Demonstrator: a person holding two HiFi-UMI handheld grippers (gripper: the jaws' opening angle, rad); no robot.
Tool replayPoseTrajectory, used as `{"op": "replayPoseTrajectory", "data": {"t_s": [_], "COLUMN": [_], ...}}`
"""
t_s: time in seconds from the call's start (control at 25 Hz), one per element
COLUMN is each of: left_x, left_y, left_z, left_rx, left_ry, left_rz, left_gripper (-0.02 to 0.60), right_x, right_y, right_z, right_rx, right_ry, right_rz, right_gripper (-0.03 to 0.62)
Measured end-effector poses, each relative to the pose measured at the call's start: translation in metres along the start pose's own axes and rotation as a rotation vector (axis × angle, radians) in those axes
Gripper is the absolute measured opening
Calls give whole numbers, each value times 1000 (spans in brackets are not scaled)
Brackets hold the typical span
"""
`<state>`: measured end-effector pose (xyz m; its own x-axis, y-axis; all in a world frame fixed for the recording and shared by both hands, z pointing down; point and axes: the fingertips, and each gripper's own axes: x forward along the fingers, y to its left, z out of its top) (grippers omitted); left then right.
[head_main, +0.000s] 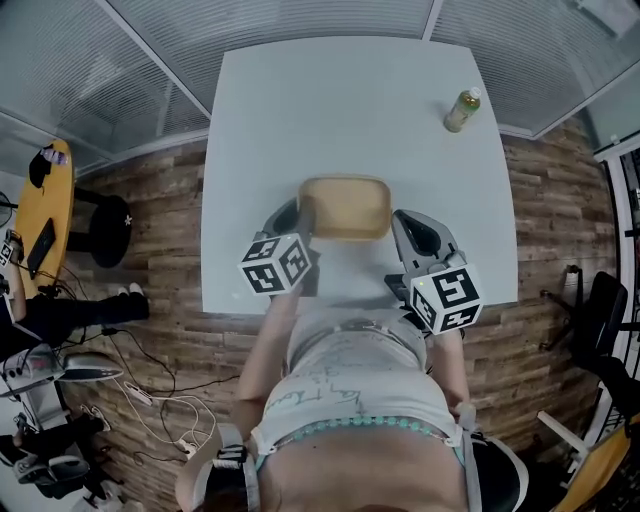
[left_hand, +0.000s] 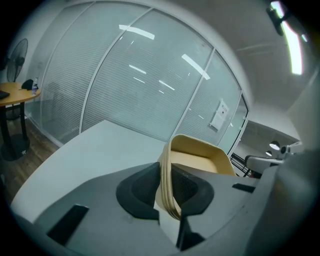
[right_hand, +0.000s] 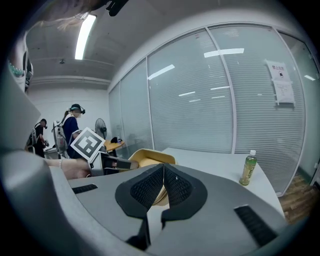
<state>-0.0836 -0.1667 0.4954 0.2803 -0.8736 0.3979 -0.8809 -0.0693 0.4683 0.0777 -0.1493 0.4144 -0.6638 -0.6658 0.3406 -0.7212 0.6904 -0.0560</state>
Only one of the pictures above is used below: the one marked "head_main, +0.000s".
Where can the round wooden table black base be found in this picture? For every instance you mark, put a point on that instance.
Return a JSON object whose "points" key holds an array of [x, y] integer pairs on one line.
{"points": [[45, 200]]}

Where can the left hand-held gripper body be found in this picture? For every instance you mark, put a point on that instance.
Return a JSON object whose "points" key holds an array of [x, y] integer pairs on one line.
{"points": [[272, 277]]}

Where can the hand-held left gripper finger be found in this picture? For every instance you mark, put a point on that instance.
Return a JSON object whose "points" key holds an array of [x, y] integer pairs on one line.
{"points": [[306, 222], [272, 220]]}

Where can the wooden table with white legs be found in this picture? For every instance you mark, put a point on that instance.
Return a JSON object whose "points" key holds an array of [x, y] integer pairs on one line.
{"points": [[610, 465]]}

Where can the gray device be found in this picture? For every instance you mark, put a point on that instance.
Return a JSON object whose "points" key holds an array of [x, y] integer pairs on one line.
{"points": [[92, 367]]}

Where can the person's left forearm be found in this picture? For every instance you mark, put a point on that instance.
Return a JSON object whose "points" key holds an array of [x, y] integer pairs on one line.
{"points": [[265, 350]]}

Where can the white storage shelf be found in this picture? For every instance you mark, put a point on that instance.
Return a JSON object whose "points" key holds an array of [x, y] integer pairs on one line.
{"points": [[631, 200]]}

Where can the black standing fan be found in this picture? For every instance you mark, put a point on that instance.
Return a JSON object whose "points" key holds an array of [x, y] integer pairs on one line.
{"points": [[5, 202]]}

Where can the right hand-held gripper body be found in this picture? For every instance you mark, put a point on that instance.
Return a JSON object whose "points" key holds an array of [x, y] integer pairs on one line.
{"points": [[452, 290]]}

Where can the person's neck and chest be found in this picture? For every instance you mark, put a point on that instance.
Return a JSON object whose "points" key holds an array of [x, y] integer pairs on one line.
{"points": [[360, 475]]}

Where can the person's right forearm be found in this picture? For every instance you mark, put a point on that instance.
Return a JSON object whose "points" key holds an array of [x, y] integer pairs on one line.
{"points": [[450, 370]]}

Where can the black office chair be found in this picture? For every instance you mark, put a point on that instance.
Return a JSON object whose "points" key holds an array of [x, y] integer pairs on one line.
{"points": [[607, 320]]}

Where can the person's white printed shirt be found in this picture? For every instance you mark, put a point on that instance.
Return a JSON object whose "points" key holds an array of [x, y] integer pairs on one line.
{"points": [[350, 380]]}

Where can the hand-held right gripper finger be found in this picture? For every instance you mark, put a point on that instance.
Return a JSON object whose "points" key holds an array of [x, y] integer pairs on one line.
{"points": [[404, 245], [444, 239]]}

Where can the green tea bottle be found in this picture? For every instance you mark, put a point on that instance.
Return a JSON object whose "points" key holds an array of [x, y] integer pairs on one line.
{"points": [[462, 110]]}

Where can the clear water bottle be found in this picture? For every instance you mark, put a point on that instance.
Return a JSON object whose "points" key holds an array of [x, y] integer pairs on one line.
{"points": [[56, 155]]}

